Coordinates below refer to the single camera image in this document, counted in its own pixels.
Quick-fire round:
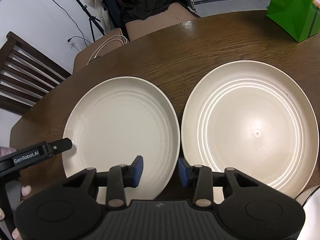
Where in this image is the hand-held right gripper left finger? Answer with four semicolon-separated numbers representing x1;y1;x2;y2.
61;155;145;209

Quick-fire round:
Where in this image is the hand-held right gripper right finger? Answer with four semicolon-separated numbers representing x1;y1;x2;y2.
177;158;262;208

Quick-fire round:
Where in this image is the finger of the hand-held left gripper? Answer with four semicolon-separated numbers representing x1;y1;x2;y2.
46;137;73;155

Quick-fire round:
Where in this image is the cream plate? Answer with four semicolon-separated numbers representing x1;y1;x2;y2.
296;185;320;207
62;76;181;204
180;60;320;197

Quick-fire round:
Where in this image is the pink textured vase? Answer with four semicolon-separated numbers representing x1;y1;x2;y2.
0;147;17;157

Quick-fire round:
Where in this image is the dark wooden slatted chair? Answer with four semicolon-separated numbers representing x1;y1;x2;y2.
0;31;128;117

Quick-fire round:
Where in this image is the black light stand tripod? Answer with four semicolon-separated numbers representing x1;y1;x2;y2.
59;0;105;43

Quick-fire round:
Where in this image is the wooden chair with clothes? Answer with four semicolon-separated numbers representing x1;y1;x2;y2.
110;0;202;42

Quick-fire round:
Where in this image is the dark garment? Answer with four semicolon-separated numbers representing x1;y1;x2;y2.
124;0;182;22

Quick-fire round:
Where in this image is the green paper shopping bag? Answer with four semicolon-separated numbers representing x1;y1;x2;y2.
266;0;320;43

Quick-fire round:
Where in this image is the white cable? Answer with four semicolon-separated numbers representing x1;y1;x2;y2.
87;35;128;63

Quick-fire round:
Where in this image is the black wall cable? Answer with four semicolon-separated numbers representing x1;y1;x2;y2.
37;0;93;48

